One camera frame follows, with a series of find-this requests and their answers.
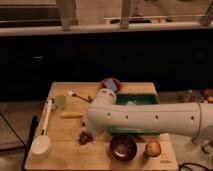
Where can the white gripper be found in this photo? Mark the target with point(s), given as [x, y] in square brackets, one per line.
[96, 131]

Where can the dark grape bunch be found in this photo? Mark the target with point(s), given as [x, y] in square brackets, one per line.
[84, 138]

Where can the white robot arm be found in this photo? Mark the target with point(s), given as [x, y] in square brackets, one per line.
[187, 119]

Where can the green plastic cup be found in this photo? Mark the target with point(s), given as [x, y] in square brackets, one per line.
[61, 102]

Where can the dark brown bowl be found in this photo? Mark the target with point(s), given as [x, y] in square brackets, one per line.
[123, 147]

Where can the white cloth in tray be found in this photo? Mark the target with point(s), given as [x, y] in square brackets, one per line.
[131, 103]

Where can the red bowl with blue sponge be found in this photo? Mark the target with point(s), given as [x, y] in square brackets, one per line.
[111, 83]

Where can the green plastic tray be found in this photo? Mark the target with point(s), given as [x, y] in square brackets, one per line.
[139, 99]

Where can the red yellow apple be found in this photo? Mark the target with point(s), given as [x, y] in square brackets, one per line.
[152, 149]

